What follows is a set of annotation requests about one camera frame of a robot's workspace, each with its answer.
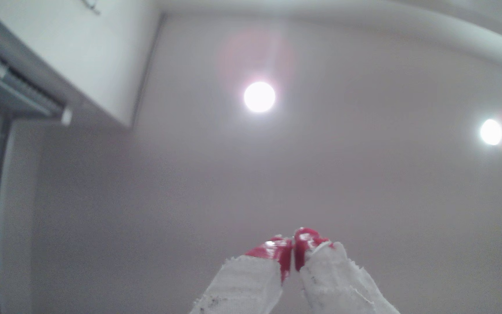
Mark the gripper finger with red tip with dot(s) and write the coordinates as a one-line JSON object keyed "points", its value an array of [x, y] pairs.
{"points": [[242, 283], [338, 283]]}

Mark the round ceiling light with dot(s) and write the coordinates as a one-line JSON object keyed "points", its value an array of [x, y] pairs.
{"points": [[491, 131], [259, 97]]}

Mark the grey window roller blind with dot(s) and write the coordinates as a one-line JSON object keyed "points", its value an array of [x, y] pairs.
{"points": [[11, 87]]}

